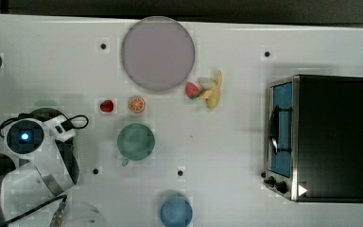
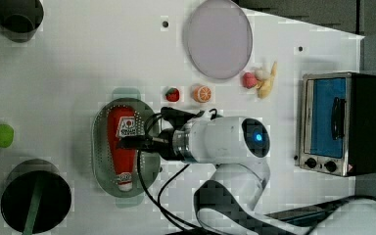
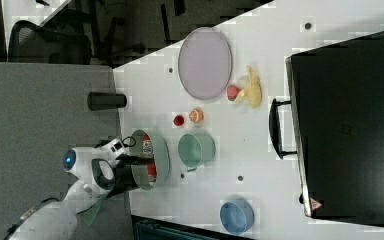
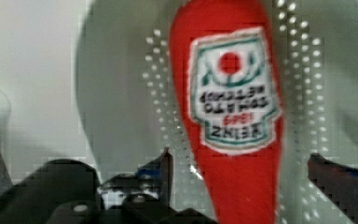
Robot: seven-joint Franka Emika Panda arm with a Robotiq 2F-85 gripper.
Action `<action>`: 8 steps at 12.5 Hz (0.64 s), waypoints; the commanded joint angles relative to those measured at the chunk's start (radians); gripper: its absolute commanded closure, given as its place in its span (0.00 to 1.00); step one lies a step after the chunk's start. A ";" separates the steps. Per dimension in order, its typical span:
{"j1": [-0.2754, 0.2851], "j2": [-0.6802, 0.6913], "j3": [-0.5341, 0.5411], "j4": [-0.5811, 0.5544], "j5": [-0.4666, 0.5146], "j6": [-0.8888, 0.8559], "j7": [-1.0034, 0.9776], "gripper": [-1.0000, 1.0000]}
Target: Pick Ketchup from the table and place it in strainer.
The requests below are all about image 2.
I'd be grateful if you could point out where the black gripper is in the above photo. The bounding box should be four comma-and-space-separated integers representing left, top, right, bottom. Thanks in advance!
117, 128, 176, 161

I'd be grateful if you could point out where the red plush ketchup bottle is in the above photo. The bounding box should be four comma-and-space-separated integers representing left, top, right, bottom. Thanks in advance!
107, 106, 138, 192

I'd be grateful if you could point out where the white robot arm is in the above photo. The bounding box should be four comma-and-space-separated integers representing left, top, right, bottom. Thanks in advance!
117, 117, 376, 235

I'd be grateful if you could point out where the green perforated strainer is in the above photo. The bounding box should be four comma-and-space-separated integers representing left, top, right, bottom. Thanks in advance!
91, 87, 161, 209

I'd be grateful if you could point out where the small dark red strawberry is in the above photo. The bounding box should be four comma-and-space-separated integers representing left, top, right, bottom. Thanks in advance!
165, 87, 180, 102

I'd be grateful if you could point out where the orange slice toy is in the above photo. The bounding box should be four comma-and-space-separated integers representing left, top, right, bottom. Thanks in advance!
192, 85, 212, 103

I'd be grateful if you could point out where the black cylinder lower left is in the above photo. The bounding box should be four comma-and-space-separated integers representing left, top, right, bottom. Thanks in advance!
0, 159, 72, 235

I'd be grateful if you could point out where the black cylinder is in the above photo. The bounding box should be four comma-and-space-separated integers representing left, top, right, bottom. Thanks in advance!
0, 0, 44, 43
0, 159, 72, 235

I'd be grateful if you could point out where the green ball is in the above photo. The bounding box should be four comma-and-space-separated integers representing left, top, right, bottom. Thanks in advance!
0, 124, 15, 148

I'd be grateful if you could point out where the red plush strawberry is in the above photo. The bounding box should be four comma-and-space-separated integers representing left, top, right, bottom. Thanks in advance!
242, 72, 258, 89

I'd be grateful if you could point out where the round grey plate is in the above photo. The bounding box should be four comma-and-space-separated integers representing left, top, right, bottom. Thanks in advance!
184, 0, 253, 79

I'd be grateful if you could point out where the yellow plush peeled banana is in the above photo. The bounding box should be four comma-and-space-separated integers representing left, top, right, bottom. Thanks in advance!
255, 62, 277, 99

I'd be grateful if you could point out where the black cylinder upper left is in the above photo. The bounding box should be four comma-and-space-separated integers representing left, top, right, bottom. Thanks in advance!
0, 0, 44, 43

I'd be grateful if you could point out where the silver toaster oven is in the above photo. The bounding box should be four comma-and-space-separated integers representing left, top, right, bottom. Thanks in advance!
298, 72, 376, 177

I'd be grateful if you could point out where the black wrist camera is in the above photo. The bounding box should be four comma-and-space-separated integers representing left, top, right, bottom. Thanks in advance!
161, 107, 204, 129

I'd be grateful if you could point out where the black cable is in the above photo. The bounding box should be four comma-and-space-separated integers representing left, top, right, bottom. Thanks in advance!
136, 112, 207, 233

